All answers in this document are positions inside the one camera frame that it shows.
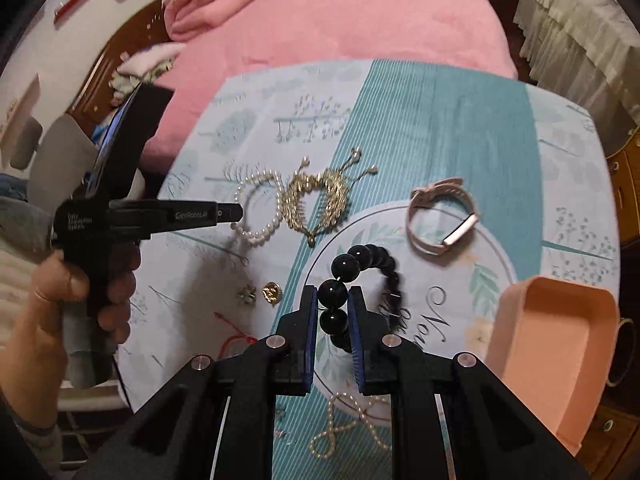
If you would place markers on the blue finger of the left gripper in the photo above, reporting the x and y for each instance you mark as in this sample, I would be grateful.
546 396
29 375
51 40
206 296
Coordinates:
120 150

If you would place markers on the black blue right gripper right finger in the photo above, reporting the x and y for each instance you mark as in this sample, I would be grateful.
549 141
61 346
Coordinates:
451 418

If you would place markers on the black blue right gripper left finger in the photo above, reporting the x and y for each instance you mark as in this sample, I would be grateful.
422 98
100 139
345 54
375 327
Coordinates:
215 419

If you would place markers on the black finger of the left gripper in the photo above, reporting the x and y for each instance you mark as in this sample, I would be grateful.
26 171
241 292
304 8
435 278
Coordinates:
228 213

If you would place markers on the grey flower brooch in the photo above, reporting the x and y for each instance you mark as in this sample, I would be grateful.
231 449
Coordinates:
247 294

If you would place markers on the gold round pendant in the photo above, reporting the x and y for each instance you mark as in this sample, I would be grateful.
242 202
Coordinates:
272 293

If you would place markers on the rose gold smart watch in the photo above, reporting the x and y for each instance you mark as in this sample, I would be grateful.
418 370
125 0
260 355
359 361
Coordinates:
440 215

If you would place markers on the person left hand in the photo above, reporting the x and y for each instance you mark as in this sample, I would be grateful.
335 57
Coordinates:
33 364

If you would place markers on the grey chair with clothes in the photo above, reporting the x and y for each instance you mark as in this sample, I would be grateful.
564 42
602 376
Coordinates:
60 172

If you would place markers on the floral pillow pile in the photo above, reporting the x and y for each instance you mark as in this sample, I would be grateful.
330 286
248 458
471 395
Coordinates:
145 66

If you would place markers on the peach plastic drawer tray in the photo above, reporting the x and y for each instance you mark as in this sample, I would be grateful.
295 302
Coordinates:
552 344

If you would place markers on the wooden desk with drawers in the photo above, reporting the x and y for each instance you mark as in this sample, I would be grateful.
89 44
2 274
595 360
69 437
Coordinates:
610 449

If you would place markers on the teal patterned tablecloth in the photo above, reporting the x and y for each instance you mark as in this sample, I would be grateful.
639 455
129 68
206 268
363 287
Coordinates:
324 157

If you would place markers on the pink bed cover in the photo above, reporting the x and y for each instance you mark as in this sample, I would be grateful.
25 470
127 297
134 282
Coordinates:
275 33

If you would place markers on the cream lace covered piano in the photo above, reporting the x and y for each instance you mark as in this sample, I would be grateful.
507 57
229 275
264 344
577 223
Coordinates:
586 51

